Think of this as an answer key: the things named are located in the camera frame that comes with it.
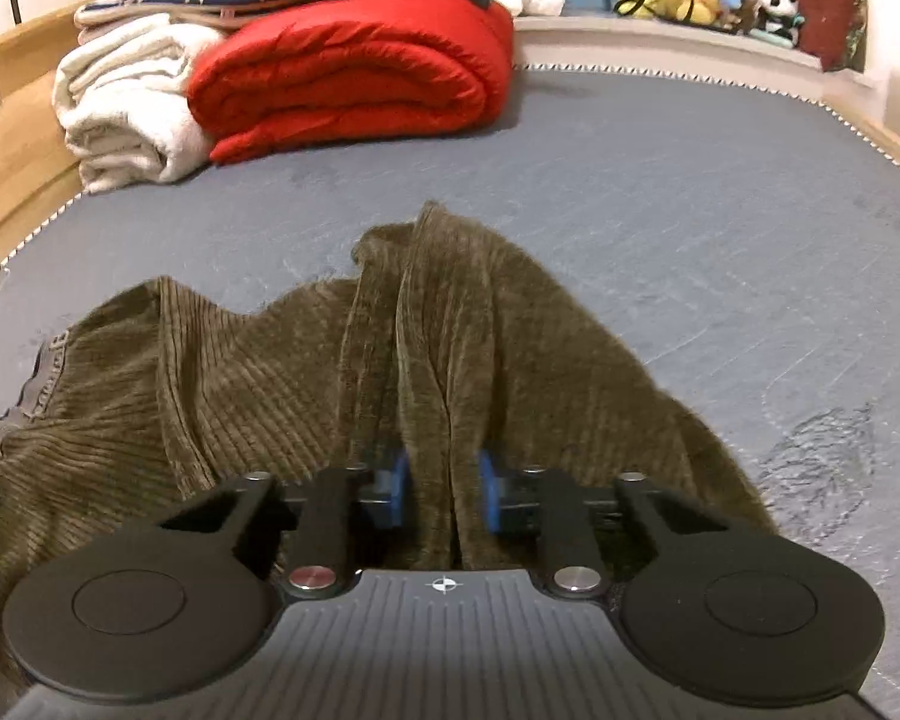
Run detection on panda plush toy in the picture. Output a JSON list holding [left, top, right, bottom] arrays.
[[759, 0, 805, 37]]

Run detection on white headboard ledge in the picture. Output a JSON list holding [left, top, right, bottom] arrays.
[[511, 11, 893, 128]]

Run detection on dark red cushion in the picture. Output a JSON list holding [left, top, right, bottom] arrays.
[[795, 0, 869, 73]]

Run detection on olive corduroy pants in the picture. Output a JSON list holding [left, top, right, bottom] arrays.
[[0, 201, 777, 680]]

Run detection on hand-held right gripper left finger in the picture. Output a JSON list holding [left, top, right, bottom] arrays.
[[154, 450, 411, 602]]

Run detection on grey quilted mattress cover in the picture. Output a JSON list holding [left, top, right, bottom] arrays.
[[0, 64, 900, 720]]

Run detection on red quilted blanket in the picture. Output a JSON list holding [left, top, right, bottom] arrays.
[[186, 0, 515, 166]]

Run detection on white fleece blanket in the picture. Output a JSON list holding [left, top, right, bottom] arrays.
[[52, 13, 227, 194]]

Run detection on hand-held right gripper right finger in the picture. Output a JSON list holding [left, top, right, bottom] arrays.
[[477, 450, 732, 602]]

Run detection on wooden bed frame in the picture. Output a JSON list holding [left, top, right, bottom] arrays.
[[0, 1, 95, 275]]

